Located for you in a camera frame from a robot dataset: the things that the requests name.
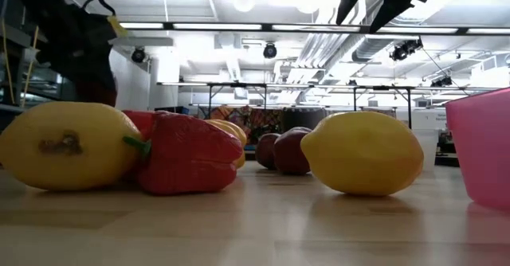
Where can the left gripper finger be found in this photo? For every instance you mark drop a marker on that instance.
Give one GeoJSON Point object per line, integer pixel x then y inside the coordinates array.
{"type": "Point", "coordinates": [87, 71]}

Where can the red bell pepper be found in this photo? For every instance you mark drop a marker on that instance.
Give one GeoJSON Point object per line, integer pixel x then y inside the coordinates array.
{"type": "Point", "coordinates": [187, 158]}
{"type": "Point", "coordinates": [139, 120]}

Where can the bright yellow lemon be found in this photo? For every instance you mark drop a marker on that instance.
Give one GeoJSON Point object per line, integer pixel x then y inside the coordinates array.
{"type": "Point", "coordinates": [362, 154]}

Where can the yellow bell pepper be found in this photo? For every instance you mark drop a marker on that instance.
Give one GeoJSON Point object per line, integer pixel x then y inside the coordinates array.
{"type": "Point", "coordinates": [235, 134]}

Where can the dark red apple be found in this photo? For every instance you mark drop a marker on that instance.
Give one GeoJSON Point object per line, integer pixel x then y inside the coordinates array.
{"type": "Point", "coordinates": [265, 150]}
{"type": "Point", "coordinates": [291, 150]}

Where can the black ceiling spotlight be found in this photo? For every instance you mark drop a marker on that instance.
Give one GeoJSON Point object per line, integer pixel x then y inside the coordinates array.
{"type": "Point", "coordinates": [441, 81]}
{"type": "Point", "coordinates": [269, 51]}
{"type": "Point", "coordinates": [137, 55]}
{"type": "Point", "coordinates": [404, 48]}

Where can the black overhead light bar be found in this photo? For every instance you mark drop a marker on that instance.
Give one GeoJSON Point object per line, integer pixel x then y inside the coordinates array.
{"type": "Point", "coordinates": [267, 27]}

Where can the round white ceiling lamp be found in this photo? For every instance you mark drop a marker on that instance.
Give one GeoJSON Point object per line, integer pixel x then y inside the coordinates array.
{"type": "Point", "coordinates": [244, 1]}

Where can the black round container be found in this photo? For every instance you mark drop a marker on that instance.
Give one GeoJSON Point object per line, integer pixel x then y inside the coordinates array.
{"type": "Point", "coordinates": [303, 118]}

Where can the long folding table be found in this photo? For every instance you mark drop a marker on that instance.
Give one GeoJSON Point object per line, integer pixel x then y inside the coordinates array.
{"type": "Point", "coordinates": [239, 85]}

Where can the colourful patterned cloth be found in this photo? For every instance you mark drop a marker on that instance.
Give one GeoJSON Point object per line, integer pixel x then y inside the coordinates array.
{"type": "Point", "coordinates": [255, 120]}

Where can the pink translucent plastic bin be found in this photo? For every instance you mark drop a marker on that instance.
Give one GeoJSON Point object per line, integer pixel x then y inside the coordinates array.
{"type": "Point", "coordinates": [482, 146]}

